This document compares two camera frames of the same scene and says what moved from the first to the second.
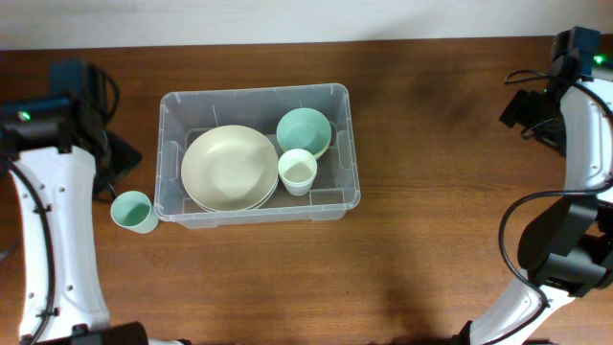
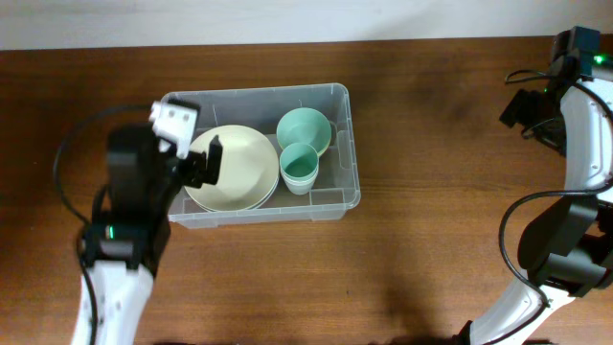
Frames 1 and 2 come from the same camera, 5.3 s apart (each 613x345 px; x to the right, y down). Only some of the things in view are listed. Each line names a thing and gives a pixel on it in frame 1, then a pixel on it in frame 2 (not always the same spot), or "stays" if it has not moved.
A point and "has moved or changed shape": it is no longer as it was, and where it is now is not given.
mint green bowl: x=304 y=128 stays
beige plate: x=229 y=168 stays
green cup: x=132 y=210 has moved or changed shape
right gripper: x=518 y=110 stays
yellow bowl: x=317 y=156 stays
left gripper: x=127 y=156 -> x=200 y=172
